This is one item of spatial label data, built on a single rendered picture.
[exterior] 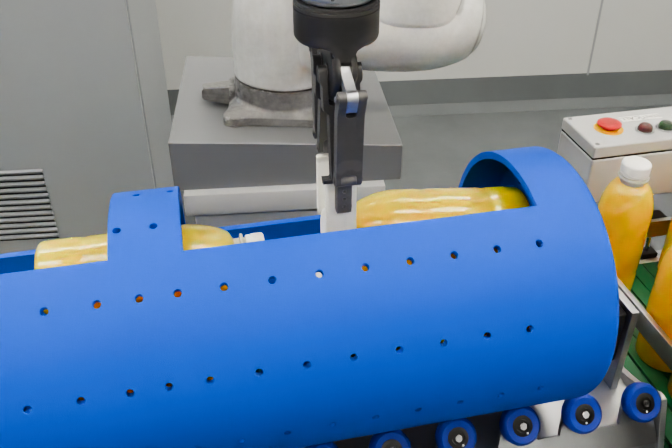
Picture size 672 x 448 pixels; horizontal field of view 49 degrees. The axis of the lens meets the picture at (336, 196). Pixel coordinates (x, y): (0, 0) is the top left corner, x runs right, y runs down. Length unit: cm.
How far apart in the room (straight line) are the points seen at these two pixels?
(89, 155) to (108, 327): 174
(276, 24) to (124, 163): 132
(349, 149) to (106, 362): 27
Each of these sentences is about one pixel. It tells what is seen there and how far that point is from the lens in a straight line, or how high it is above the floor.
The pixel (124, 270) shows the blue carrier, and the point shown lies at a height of 122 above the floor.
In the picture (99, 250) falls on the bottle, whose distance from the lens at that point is 73.
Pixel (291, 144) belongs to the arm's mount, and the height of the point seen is 107.
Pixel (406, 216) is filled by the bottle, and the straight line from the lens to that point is 74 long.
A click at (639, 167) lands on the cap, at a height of 112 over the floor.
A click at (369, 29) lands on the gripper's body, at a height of 140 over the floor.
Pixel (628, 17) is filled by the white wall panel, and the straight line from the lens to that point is 390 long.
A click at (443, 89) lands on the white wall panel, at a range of 371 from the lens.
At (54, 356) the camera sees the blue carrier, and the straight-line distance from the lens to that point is 66.
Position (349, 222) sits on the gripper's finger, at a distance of 72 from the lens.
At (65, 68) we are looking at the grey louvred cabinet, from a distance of 226.
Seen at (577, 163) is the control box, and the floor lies 105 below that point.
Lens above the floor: 162
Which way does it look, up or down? 33 degrees down
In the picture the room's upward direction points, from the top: straight up
